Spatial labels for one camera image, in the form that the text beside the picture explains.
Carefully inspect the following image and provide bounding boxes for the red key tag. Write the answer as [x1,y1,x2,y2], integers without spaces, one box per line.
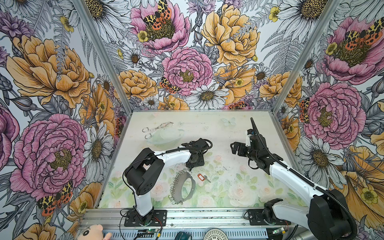
[198,174,205,182]

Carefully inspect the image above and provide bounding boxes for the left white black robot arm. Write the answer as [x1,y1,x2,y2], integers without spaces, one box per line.
[122,138,213,218]

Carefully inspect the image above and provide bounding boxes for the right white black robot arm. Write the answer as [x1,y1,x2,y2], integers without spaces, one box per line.
[231,129,358,240]

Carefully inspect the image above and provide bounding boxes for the clear glass bowl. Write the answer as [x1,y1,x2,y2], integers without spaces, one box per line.
[147,129,185,148]

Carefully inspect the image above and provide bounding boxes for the silver metal scissors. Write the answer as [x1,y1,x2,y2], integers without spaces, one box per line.
[142,122,174,140]

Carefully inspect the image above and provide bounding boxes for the white patterned round object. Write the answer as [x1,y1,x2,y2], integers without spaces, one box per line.
[203,229,229,240]

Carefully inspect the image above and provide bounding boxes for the dark teal device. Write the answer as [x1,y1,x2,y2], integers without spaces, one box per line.
[175,232,192,240]

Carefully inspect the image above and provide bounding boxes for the grey metal tube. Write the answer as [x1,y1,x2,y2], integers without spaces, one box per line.
[290,231,312,240]

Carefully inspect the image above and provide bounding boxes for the pink plush doll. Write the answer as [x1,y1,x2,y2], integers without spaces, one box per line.
[77,225,113,240]

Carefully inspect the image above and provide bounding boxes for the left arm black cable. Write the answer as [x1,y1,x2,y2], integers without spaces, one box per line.
[122,138,214,193]

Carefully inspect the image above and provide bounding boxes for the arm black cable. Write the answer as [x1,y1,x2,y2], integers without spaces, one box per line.
[250,117,358,240]
[122,138,214,193]

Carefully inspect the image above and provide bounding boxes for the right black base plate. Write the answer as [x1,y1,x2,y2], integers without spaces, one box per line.
[243,209,292,227]

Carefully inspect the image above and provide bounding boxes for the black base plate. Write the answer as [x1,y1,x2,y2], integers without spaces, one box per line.
[243,209,292,227]
[124,210,168,227]

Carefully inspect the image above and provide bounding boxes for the aluminium front rail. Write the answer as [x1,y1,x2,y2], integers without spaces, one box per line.
[79,208,308,240]

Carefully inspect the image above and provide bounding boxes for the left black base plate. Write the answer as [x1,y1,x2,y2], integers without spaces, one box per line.
[124,210,168,227]

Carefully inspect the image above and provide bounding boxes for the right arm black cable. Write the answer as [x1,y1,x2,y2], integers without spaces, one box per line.
[250,117,358,240]

